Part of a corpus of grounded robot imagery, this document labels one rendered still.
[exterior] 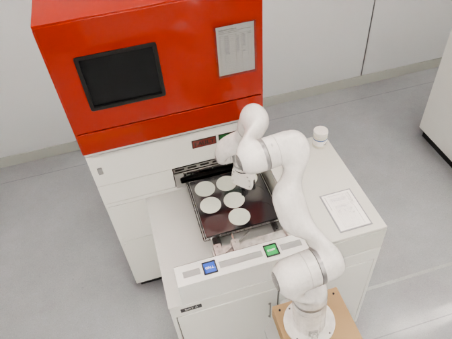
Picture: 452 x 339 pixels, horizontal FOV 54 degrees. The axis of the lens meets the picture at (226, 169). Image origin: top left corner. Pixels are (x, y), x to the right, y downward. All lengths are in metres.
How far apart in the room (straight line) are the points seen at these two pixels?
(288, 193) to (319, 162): 0.85
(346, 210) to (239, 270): 0.54
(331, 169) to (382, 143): 1.68
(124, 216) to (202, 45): 1.03
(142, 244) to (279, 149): 1.41
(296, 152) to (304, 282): 0.39
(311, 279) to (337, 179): 0.80
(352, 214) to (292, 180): 0.68
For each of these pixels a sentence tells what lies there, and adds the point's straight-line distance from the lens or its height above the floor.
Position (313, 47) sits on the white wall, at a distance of 3.91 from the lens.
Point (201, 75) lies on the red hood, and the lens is 1.80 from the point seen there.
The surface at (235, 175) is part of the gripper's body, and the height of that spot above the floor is 1.12.
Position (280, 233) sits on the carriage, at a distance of 1.99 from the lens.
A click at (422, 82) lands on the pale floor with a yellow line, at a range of 4.56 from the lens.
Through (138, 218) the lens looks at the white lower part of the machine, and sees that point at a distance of 2.38.
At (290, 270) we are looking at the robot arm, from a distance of 1.38.
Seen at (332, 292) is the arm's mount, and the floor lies 0.90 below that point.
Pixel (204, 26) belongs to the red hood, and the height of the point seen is 1.70.
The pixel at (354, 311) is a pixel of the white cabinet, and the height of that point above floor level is 0.23.
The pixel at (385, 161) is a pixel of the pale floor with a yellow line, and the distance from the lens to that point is 3.64.
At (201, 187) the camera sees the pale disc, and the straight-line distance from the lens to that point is 2.15.
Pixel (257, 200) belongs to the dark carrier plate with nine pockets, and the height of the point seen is 0.90.
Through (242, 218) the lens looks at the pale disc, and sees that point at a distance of 2.01.
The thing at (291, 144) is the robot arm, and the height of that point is 1.59.
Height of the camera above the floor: 2.49
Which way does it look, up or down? 46 degrees down
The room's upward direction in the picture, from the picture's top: 5 degrees counter-clockwise
